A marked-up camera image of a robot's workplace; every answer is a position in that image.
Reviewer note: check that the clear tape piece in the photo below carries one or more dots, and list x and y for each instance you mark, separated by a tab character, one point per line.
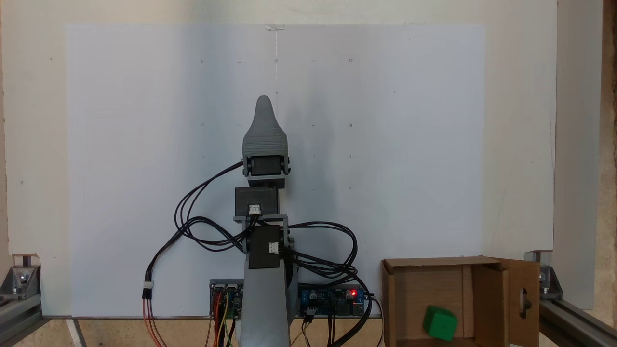
274	27

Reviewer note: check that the open cardboard box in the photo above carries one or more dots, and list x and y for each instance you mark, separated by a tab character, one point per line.
414	289

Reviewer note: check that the green dice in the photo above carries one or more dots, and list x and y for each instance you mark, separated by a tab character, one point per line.
439	324

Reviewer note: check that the aluminium frame post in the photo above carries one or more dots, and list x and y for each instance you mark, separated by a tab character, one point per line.
17	313
573	325

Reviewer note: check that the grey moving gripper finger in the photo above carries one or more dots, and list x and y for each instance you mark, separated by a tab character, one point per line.
265	137

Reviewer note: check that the metal corner bracket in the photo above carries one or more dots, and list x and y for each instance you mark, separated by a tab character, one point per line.
547	282
19	279

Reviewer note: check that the large white paper sheet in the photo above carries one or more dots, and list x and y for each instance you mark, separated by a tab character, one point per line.
385	144

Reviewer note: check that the blue circuit board red light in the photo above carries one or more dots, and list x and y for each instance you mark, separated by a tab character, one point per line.
328	301

